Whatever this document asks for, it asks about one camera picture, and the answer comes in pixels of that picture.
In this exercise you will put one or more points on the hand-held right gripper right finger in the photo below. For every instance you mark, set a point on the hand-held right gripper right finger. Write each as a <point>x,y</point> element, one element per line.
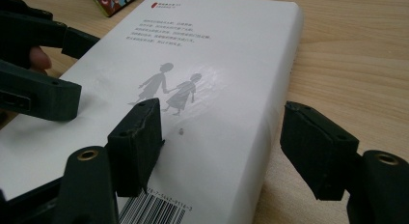
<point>318,153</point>

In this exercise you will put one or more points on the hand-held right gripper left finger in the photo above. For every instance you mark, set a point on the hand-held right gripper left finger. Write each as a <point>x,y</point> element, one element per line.
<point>135,153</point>

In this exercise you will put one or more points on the white book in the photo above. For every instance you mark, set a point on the white book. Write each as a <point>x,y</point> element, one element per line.
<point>209,89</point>

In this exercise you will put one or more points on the light blue green picture book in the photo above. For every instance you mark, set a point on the light blue green picture book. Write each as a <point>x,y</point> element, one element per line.
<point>112,2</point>

